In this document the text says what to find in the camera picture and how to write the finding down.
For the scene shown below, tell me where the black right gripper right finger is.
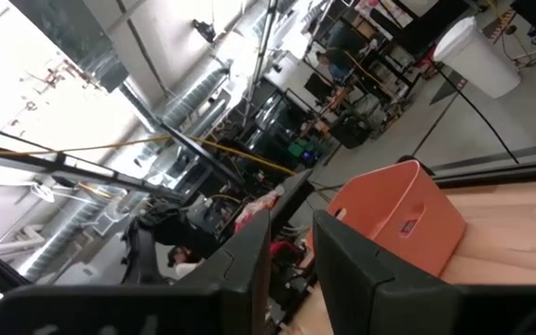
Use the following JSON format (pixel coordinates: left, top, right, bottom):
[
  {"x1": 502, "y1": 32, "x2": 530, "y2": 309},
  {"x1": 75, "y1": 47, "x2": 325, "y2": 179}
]
[{"x1": 312, "y1": 208, "x2": 536, "y2": 335}]

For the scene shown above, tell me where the black hanging cable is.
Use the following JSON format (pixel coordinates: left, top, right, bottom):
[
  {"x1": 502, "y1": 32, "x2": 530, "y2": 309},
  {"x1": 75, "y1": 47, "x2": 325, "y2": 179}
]
[{"x1": 434, "y1": 63, "x2": 521, "y2": 165}]

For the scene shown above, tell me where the white cylindrical bin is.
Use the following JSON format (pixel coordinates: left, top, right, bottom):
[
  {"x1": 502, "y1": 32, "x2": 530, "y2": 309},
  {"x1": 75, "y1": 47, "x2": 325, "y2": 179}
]
[{"x1": 432, "y1": 16, "x2": 523, "y2": 101}]

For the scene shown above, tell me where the orange plastic basket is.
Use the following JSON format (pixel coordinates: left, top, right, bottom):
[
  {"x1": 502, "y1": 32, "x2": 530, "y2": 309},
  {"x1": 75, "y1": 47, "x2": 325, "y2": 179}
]
[{"x1": 307, "y1": 159, "x2": 467, "y2": 278}]

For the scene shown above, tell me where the red popcorn bag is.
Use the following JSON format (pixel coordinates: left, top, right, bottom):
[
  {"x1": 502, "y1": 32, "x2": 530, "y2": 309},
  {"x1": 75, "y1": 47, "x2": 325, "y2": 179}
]
[{"x1": 270, "y1": 239, "x2": 304, "y2": 267}]

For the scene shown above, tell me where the black overhead frame beam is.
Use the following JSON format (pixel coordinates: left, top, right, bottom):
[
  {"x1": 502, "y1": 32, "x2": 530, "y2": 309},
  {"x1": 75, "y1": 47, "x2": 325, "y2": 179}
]
[{"x1": 0, "y1": 119, "x2": 232, "y2": 202}]

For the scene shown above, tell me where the yellow hanging cable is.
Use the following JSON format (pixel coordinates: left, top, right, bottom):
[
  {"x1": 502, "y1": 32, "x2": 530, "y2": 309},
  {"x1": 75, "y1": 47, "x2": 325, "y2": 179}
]
[{"x1": 0, "y1": 133, "x2": 298, "y2": 177}]

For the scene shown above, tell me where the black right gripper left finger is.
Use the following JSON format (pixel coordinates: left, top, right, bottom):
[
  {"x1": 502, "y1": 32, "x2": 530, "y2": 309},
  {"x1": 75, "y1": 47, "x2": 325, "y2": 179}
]
[{"x1": 0, "y1": 208, "x2": 273, "y2": 335}]

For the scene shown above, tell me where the person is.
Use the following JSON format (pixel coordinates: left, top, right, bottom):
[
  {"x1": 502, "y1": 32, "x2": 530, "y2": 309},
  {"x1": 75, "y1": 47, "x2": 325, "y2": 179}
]
[{"x1": 315, "y1": 48, "x2": 354, "y2": 83}]

